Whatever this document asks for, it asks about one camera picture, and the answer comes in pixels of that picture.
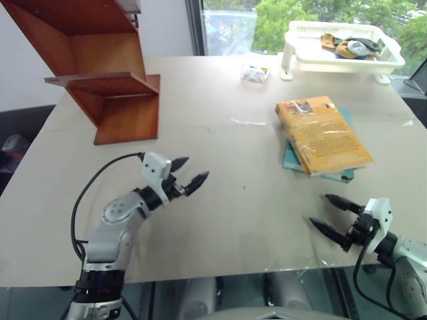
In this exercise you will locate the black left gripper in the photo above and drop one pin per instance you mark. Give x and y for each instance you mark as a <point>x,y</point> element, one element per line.
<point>173,188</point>

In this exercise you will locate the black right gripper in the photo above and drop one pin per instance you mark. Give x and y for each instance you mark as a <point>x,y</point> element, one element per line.
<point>363,228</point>

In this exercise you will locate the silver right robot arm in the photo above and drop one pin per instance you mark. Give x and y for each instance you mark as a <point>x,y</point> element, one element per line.
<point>408,266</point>

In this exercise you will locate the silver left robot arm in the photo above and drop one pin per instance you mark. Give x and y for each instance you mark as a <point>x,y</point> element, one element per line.
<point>113,230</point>

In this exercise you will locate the teal book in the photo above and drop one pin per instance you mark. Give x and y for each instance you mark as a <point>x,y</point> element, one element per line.
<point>291,159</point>

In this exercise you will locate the orange paperback book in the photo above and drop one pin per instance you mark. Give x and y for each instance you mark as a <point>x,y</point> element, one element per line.
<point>328,136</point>

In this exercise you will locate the brown wooden bookshelf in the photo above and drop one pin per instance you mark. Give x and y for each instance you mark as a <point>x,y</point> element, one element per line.
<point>113,110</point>

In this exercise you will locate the clear tape strip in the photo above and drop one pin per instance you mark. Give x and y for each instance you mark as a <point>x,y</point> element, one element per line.
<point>248,122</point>

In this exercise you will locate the small plastic-wrapped packet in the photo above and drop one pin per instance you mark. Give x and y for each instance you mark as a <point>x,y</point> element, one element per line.
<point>255,73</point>

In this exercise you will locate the grey rounded shape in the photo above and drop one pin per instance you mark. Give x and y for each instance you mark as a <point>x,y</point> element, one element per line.
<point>197,296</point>

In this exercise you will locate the black angular stand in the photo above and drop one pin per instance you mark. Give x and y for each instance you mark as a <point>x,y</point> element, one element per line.
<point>413,90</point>

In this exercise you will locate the white plastic basket rack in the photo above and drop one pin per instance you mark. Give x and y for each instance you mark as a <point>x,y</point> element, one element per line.
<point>307,60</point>

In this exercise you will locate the mustard brown sock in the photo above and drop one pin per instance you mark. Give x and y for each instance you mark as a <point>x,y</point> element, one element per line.
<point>343,50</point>
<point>328,40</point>

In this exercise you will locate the grey blue sock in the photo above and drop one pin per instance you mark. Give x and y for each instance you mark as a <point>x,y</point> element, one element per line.
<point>358,48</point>

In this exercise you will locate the items inside white tray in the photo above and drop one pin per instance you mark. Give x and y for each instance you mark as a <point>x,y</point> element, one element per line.
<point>372,45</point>

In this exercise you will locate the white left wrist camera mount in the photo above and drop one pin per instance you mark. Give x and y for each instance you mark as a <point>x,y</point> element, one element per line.
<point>154,171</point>

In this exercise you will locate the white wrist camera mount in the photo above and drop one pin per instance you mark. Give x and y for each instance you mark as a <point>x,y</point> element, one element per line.
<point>154,171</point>
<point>382,216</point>

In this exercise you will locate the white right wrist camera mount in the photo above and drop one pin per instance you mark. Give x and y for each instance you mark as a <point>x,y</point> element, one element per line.
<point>382,216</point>

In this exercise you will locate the dark window frame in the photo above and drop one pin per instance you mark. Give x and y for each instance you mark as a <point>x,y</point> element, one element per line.
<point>197,26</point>

